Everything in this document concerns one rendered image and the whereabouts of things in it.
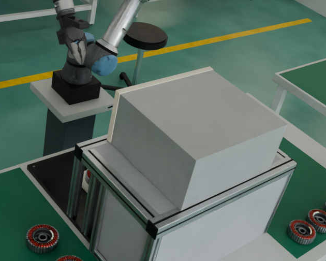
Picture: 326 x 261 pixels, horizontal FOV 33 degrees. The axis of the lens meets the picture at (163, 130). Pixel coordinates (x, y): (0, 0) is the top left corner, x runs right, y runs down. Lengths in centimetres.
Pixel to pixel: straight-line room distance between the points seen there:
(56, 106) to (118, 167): 95
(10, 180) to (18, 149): 135
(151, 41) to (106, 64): 138
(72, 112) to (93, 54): 31
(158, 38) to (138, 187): 232
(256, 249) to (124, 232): 62
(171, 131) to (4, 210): 77
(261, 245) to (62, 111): 111
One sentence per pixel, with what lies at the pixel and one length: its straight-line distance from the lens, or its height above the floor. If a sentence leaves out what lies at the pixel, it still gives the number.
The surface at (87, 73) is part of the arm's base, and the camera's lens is 267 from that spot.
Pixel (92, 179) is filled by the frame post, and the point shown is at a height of 102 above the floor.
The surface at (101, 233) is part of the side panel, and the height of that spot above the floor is 86.
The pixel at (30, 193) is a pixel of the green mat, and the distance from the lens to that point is 218.
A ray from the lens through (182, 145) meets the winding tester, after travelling 159.
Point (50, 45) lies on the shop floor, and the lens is 476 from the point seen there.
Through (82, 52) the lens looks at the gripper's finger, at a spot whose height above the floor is 121.
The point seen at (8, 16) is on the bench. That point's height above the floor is 20.
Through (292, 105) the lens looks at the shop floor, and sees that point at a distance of 476.
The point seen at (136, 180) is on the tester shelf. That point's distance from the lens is 174.
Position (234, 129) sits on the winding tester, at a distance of 173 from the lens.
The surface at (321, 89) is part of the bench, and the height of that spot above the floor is 75.
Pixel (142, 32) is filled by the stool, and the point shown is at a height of 56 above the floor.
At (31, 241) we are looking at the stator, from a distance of 196.
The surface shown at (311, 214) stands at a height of 79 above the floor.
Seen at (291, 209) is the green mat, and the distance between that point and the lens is 243.
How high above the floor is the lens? 224
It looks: 35 degrees down
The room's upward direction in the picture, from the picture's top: 14 degrees clockwise
